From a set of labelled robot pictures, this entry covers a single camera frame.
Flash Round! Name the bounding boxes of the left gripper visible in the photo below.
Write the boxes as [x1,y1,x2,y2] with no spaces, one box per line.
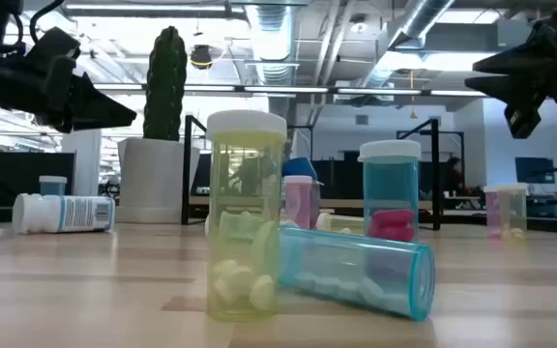
[0,50,137,134]

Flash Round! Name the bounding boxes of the small teal vial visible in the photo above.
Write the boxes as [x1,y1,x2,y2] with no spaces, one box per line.
[39,175,69,197]

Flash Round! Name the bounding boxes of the white bottle teal label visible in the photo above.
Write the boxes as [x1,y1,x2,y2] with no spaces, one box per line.
[11,192,117,236]

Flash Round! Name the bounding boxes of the teal vial pink contents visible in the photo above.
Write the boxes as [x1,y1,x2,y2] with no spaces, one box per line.
[357,139,424,243]

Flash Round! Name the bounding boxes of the large yellow vial white tablets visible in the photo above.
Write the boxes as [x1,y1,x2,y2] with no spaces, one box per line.
[204,109,288,324]

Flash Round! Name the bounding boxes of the large teal vial blue tablets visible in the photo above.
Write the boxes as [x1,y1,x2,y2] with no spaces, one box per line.
[278,225,437,323]

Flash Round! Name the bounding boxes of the white building column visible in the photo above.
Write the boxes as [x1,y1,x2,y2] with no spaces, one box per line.
[61,129,102,197]

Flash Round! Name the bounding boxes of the green cactus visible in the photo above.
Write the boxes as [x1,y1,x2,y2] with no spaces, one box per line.
[142,25,189,142]

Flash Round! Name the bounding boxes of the dark computer monitor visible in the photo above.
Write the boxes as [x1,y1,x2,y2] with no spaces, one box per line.
[514,156,556,185]

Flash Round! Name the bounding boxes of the black room partition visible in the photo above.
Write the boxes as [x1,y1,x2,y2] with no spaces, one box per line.
[0,150,76,207]

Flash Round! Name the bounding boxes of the person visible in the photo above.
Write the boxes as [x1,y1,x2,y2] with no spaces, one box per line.
[445,156,468,197]

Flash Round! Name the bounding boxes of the black hanging dome fixture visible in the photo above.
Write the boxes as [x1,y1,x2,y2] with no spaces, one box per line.
[190,43,214,71]

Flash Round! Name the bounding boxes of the green vial white cap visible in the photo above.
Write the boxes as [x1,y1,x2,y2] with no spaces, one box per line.
[204,211,284,243]

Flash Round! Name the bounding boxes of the overhead light bar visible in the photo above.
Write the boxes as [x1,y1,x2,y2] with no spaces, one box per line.
[92,82,557,101]

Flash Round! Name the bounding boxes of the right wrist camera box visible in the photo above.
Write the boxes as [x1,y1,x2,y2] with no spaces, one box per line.
[503,96,544,140]

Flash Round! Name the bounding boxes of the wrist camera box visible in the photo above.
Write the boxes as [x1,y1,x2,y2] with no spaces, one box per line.
[503,96,544,140]
[25,26,82,73]

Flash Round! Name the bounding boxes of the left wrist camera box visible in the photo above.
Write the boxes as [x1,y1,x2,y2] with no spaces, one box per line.
[25,26,82,73]

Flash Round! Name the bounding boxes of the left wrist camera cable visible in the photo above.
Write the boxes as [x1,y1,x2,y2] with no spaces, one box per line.
[11,0,67,55]

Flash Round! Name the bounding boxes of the wooden shelf black metal frame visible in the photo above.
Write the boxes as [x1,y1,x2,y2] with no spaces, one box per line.
[180,114,466,232]

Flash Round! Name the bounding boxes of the silver ventilation duct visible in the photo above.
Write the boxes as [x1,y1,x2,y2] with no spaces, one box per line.
[247,0,302,87]

